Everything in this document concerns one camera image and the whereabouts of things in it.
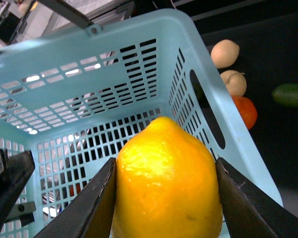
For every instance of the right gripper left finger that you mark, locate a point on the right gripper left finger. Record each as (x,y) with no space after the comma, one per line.
(90,214)

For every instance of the grey basket handle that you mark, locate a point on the grey basket handle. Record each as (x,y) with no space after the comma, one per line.
(68,12)

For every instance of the light teal shopping basket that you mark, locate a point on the light teal shopping basket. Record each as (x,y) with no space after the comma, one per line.
(75,97)

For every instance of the large orange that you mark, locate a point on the large orange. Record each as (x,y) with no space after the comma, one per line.
(247,110)

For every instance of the green lime lower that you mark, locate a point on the green lime lower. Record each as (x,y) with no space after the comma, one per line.
(286,95)

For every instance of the white apple with stem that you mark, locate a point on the white apple with stem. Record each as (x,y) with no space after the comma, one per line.
(235,82)

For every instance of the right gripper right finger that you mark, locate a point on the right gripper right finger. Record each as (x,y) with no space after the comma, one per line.
(248,211)

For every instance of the white pear near basket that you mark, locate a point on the white pear near basket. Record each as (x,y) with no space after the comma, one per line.
(225,53)

